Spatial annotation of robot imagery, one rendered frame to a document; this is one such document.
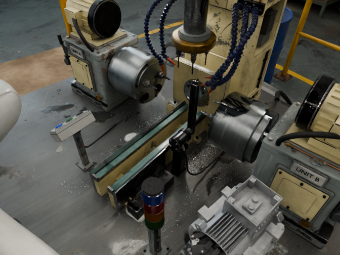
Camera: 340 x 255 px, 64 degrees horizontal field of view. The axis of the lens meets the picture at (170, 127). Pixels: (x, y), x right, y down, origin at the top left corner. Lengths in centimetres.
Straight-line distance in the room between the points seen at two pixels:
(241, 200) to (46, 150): 102
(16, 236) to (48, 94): 134
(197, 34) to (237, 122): 37
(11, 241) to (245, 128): 79
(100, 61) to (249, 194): 96
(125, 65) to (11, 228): 95
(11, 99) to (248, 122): 76
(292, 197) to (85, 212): 80
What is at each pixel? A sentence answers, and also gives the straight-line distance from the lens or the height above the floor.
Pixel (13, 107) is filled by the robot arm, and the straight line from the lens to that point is 69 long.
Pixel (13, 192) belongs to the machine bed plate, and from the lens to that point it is 139.
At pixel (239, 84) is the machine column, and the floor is 107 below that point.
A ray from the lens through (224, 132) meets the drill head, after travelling 107.
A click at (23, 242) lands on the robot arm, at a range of 59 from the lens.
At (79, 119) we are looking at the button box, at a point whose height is 108.
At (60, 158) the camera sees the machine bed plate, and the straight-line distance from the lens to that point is 143.
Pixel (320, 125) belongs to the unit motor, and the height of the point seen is 126.
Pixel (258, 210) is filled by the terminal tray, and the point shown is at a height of 117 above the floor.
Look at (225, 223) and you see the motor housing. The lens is 77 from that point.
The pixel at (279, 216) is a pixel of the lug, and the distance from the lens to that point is 83.
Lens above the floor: 182
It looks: 44 degrees down
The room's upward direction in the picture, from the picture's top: 1 degrees clockwise
